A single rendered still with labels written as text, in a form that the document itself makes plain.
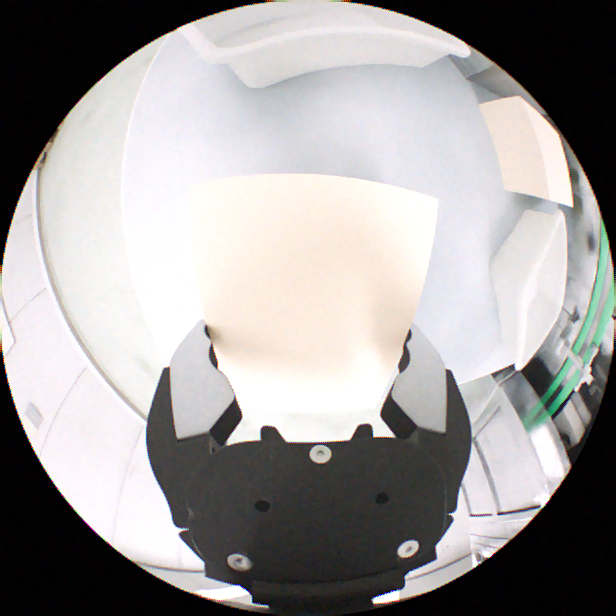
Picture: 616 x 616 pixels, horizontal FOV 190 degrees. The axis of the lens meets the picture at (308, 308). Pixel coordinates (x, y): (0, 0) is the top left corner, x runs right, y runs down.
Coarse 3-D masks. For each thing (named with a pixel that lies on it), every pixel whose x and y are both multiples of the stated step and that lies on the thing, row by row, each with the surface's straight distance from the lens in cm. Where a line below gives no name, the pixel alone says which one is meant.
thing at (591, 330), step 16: (608, 240) 56; (608, 256) 57; (608, 272) 57; (608, 288) 58; (592, 304) 59; (608, 304) 58; (592, 320) 61; (608, 320) 59; (592, 336) 62; (576, 352) 65; (576, 368) 67; (560, 384) 72; (544, 400) 78; (560, 400) 74
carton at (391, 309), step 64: (192, 192) 10; (256, 192) 9; (320, 192) 9; (384, 192) 10; (256, 256) 9; (320, 256) 9; (384, 256) 10; (256, 320) 11; (320, 320) 10; (384, 320) 11; (256, 384) 14; (320, 384) 14; (384, 384) 16
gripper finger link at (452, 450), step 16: (448, 384) 10; (448, 400) 9; (448, 416) 9; (464, 416) 9; (416, 432) 8; (448, 432) 8; (464, 432) 9; (432, 448) 8; (448, 448) 8; (464, 448) 8; (448, 464) 8; (464, 464) 8; (448, 480) 8; (448, 496) 8; (448, 512) 8
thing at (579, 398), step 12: (612, 312) 80; (612, 324) 80; (612, 336) 81; (600, 348) 85; (612, 348) 84; (600, 360) 87; (600, 372) 88; (600, 384) 90; (576, 396) 95; (588, 396) 93; (600, 396) 91; (576, 408) 97; (588, 408) 95; (588, 420) 98; (588, 432) 100; (576, 444) 106
